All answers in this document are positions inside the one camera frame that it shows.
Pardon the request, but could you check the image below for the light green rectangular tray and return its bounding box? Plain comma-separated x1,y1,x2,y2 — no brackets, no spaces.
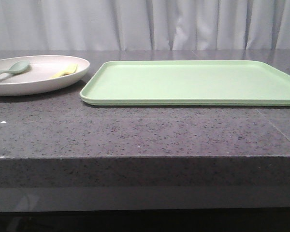
80,60,290,106

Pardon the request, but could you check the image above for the white pleated curtain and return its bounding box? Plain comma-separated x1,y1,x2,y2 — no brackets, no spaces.
0,0,290,51

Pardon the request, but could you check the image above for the yellow plastic fork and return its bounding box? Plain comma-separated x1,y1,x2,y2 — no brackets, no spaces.
50,64,78,79

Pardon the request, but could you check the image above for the sage green spoon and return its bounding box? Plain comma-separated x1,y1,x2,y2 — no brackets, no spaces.
0,60,29,75

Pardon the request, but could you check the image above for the beige round plate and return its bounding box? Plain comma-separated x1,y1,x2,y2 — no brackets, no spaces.
0,55,90,96

